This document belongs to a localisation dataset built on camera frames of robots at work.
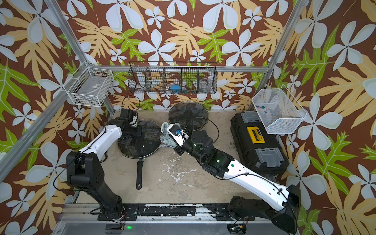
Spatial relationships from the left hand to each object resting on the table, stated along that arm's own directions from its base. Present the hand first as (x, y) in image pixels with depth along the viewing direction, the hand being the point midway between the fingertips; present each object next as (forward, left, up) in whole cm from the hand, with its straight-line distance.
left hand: (140, 130), depth 91 cm
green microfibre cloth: (-20, -21, +20) cm, 35 cm away
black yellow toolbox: (-16, -68, +5) cm, 70 cm away
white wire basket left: (+17, +28, +20) cm, 39 cm away
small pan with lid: (+26, -33, -15) cm, 44 cm away
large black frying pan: (-19, -2, -6) cm, 20 cm away
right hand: (-17, -22, +22) cm, 35 cm away
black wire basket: (+31, -20, +18) cm, 41 cm away
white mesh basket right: (+4, -84, +13) cm, 85 cm away
